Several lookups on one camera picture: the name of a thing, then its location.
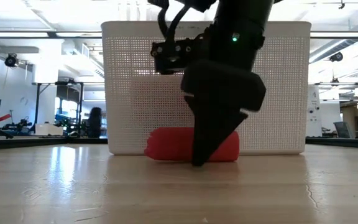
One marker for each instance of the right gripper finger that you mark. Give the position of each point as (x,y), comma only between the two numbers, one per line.
(213,130)

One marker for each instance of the red bandage roll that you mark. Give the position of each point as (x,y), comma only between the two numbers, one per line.
(169,144)

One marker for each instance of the white perforated plastic basket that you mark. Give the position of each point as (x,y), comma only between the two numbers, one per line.
(135,93)

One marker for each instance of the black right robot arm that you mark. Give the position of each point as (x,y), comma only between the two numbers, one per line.
(244,18)

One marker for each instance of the white standing device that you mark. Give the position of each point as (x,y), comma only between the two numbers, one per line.
(314,109)

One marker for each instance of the black office chair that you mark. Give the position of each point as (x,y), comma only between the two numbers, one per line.
(95,123)

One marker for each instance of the grey office chair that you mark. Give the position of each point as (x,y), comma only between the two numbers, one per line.
(342,129)

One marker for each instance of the white box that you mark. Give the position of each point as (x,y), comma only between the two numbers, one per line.
(49,129)

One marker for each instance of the black metal rack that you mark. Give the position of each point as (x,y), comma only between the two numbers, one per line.
(37,105)

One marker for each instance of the blue and black machine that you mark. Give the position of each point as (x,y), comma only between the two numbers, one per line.
(17,126)

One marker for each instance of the black ceiling camera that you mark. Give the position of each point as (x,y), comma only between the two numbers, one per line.
(336,56)
(11,60)

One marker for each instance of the black metal table frame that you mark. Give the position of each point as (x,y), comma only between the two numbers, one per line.
(26,143)

